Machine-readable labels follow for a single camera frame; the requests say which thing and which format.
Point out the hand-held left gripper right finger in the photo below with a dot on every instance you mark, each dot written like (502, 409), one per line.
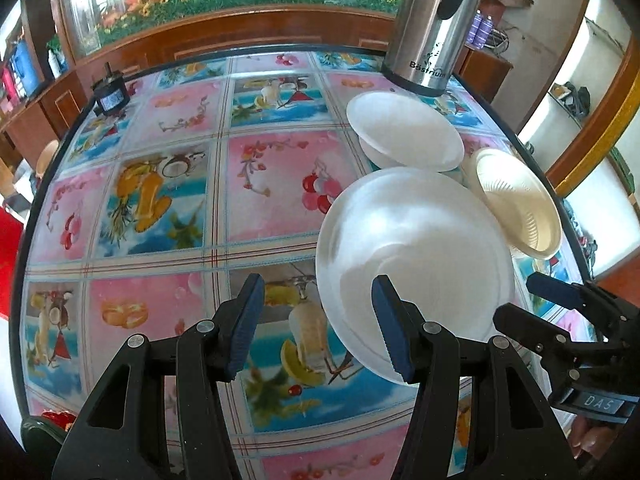
(392, 330)

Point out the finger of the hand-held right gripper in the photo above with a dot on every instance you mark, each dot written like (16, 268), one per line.
(550, 287)
(530, 332)

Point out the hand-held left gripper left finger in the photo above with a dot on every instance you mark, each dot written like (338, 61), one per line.
(245, 325)

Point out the large white foam bowl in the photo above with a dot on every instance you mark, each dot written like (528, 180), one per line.
(425, 240)

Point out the dark green plastic bowl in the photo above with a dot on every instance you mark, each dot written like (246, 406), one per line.
(37, 437)

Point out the person's right hand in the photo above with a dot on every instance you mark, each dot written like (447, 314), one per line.
(587, 440)

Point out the printed fruit tablecloth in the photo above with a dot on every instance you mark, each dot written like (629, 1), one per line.
(190, 185)

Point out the dark item on shelf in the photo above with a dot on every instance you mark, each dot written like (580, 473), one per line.
(572, 97)

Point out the small white foam bowl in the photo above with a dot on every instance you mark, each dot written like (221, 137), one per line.
(400, 125)

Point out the small black device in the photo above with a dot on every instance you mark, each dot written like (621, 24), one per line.
(110, 97)

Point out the stainless steel thermos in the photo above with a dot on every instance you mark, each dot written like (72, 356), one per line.
(425, 25)

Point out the white bottle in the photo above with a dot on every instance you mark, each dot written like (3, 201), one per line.
(55, 64)

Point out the blue plastic container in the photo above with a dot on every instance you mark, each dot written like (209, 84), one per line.
(24, 67)

